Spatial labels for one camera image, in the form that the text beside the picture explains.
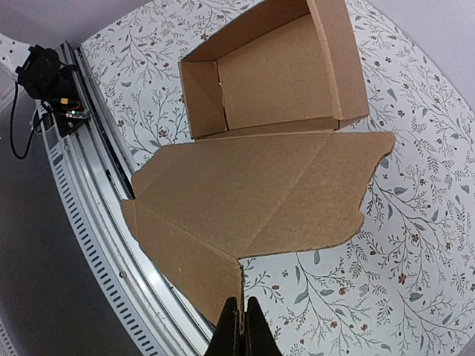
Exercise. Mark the aluminium front rail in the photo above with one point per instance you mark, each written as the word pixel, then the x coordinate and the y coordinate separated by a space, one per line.
pixel 92 168

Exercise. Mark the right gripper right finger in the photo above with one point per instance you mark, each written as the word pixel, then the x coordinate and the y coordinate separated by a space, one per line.
pixel 257 337

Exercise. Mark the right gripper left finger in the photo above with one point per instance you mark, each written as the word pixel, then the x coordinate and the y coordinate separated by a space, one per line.
pixel 226 338

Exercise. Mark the brown cardboard box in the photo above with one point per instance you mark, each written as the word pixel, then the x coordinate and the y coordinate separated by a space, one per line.
pixel 270 168

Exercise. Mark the floral patterned table mat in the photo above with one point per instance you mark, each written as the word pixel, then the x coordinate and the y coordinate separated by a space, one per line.
pixel 404 285

